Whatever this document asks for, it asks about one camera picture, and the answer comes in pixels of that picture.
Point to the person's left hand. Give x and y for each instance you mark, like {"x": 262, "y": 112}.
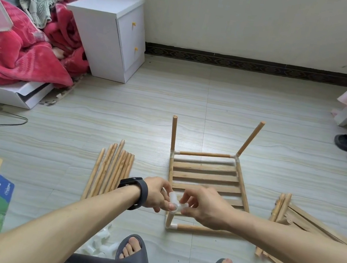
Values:
{"x": 158, "y": 196}

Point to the person's right hand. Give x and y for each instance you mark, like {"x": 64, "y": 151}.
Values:
{"x": 207, "y": 207}

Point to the single white connector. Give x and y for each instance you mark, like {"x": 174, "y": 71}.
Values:
{"x": 174, "y": 200}
{"x": 173, "y": 152}
{"x": 235, "y": 158}

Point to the single wooden stick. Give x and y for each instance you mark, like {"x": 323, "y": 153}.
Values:
{"x": 174, "y": 133}
{"x": 203, "y": 153}
{"x": 201, "y": 228}
{"x": 251, "y": 139}
{"x": 170, "y": 220}

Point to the slatted wooden shelf panel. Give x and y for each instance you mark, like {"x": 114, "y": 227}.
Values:
{"x": 206, "y": 174}
{"x": 303, "y": 226}

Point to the pile of wooden dowels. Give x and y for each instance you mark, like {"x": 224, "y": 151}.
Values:
{"x": 108, "y": 169}

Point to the pile of white connectors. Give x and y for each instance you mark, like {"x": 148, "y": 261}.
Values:
{"x": 100, "y": 240}

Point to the person's left forearm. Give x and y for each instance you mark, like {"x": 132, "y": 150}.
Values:
{"x": 46, "y": 228}

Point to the person's right forearm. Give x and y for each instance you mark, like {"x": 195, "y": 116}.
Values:
{"x": 300, "y": 245}

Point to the black smartwatch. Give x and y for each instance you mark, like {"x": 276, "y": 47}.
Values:
{"x": 134, "y": 190}

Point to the white box cabinet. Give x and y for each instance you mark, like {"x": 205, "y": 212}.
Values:
{"x": 110, "y": 34}

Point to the flat white box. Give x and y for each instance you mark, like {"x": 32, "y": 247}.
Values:
{"x": 15, "y": 95}

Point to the red fleece blanket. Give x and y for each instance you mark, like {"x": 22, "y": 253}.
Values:
{"x": 22, "y": 53}

